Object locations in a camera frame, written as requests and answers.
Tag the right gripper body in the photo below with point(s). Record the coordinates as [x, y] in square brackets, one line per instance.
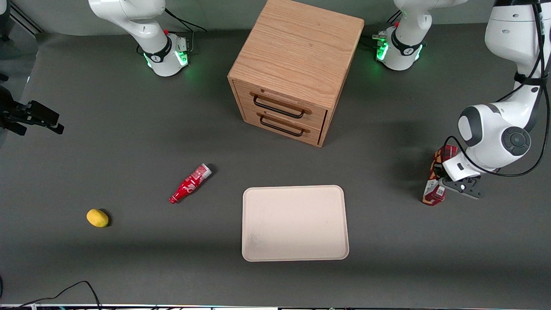
[9, 113]

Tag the red cookie box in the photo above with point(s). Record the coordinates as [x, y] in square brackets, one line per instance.
[431, 189]

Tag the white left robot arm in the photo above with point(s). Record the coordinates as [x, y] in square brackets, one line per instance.
[512, 38]

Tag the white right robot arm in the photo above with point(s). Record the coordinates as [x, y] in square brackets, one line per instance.
[142, 26]

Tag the beige plastic tray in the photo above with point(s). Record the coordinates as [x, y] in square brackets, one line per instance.
[295, 224]

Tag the yellow lemon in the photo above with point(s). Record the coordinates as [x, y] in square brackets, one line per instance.
[97, 218]

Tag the red cola bottle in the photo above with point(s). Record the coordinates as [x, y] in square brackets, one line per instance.
[189, 184]

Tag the dark grey table mat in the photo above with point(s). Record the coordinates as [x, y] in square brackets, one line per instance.
[129, 258]

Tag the wooden drawer front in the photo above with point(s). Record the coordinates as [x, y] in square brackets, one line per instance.
[284, 129]
[282, 97]

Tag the wooden drawer cabinet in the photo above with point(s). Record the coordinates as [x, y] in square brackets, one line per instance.
[301, 47]

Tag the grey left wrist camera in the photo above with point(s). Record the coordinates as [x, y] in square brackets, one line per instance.
[462, 188]

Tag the dark frame rail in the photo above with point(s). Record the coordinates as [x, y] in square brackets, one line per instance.
[26, 19]

